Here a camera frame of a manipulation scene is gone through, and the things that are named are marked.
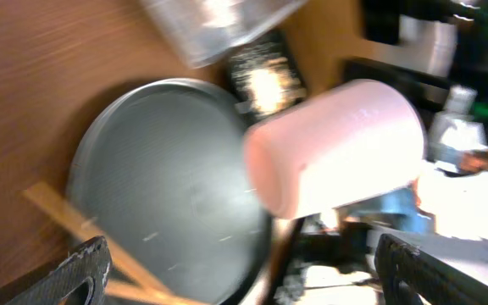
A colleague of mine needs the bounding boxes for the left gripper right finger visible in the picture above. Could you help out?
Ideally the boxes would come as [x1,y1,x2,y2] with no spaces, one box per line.
[374,234,488,305]

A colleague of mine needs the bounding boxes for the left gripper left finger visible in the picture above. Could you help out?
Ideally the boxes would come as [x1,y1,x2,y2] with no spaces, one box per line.
[6,236,112,305]

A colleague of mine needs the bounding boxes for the pink cup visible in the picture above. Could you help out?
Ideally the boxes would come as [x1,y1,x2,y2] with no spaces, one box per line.
[243,79,425,219]

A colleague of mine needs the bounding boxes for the nut shell food scraps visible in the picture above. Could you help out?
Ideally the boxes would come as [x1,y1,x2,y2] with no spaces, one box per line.
[236,57,308,118]

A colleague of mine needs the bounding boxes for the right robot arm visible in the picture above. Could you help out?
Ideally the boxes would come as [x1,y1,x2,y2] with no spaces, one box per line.
[342,0,488,178]

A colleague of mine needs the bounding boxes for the clear plastic waste bin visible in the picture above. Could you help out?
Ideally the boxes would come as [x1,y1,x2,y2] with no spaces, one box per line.
[140,0,306,69]

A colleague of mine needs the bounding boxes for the round black serving tray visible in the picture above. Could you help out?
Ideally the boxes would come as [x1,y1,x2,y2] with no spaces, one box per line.
[66,78,272,304]

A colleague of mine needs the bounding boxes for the black rectangular tray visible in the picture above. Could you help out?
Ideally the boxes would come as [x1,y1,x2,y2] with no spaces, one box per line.
[225,29,308,125]

